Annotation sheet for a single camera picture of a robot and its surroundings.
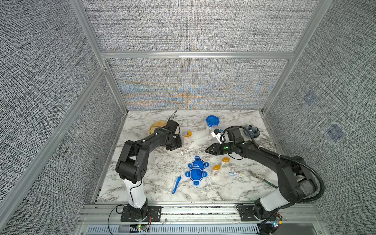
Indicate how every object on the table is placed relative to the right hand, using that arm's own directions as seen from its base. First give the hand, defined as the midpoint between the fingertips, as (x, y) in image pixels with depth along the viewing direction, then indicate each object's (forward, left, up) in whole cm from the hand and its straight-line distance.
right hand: (207, 147), depth 85 cm
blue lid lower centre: (-12, +7, -11) cm, 18 cm away
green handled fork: (-13, -28, -10) cm, 32 cm away
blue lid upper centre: (-5, +5, -11) cm, 13 cm away
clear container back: (+17, -4, -5) cm, 18 cm away
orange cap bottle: (+6, +12, -2) cm, 14 cm away
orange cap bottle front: (-12, -4, -1) cm, 13 cm away
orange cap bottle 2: (+10, +11, -1) cm, 15 cm away
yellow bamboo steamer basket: (+24, +34, -9) cm, 43 cm away
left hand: (+6, +15, -7) cm, 17 cm away
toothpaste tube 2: (-12, -17, -11) cm, 23 cm away
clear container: (+14, +14, -5) cm, 20 cm away
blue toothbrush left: (-16, +17, -11) cm, 26 cm away
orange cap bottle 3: (-8, -9, -2) cm, 13 cm away
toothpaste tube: (+3, +16, -11) cm, 19 cm away
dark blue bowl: (+18, -35, -9) cm, 41 cm away
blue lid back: (+20, -5, -1) cm, 21 cm away
